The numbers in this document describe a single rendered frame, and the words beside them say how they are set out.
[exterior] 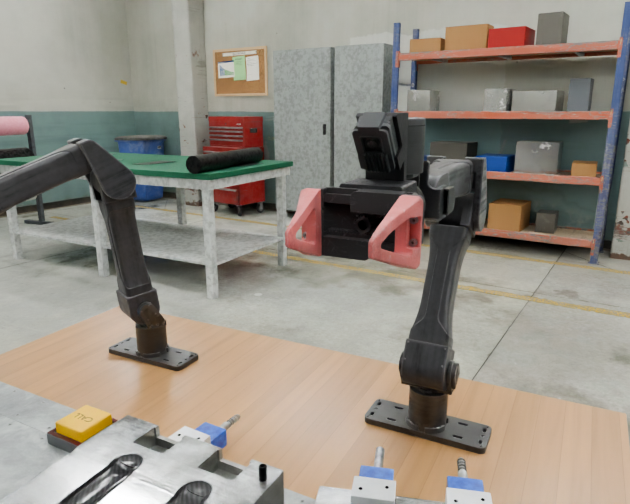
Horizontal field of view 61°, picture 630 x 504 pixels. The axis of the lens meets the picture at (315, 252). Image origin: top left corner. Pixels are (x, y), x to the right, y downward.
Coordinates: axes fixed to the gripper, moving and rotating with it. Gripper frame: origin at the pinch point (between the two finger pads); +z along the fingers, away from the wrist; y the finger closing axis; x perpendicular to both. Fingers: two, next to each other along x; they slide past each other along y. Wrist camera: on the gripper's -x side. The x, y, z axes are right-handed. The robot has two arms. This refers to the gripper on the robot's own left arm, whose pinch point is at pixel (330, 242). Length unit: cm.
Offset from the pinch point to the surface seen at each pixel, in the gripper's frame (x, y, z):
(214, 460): 32.1, -19.0, -5.7
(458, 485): 33.2, 9.4, -16.2
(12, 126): 12, -540, -341
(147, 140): 39, -541, -541
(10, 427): 40, -62, -6
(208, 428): 36.0, -27.9, -15.6
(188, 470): 30.9, -19.6, -1.6
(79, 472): 31.1, -31.4, 4.3
